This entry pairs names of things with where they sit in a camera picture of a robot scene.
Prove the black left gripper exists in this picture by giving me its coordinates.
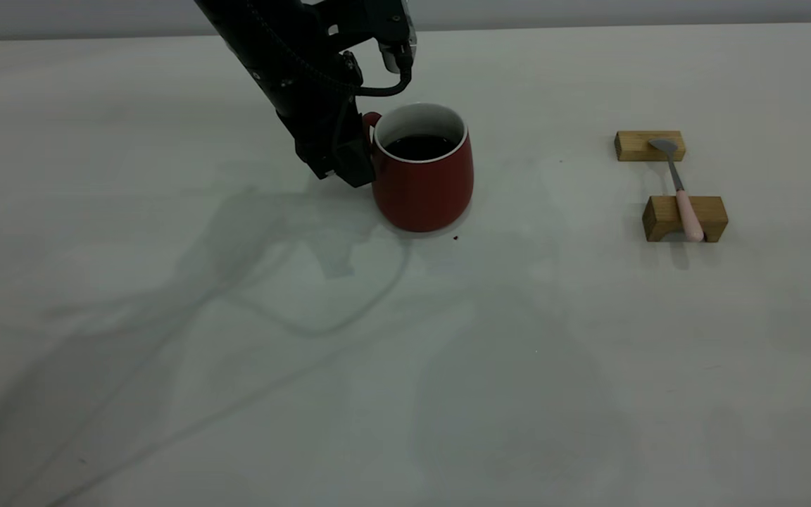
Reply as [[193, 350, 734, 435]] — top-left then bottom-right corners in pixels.
[[251, 39, 379, 189]]

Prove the red ceramic cup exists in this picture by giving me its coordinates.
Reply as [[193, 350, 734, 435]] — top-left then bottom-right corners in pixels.
[[362, 104, 475, 233]]

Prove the pink handled metal spoon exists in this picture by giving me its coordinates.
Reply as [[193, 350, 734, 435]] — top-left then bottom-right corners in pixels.
[[648, 139, 705, 243]]

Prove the flat rectangular wooden block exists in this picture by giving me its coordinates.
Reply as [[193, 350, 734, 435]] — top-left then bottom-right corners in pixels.
[[614, 131, 686, 163]]

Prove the arched wooden block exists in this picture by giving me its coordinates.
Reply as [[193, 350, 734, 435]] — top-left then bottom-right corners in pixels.
[[642, 196, 729, 243]]

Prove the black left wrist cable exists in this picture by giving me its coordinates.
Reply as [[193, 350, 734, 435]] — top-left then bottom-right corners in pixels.
[[349, 44, 415, 98]]

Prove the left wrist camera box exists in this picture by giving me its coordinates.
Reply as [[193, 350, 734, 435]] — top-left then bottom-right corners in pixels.
[[321, 0, 417, 73]]

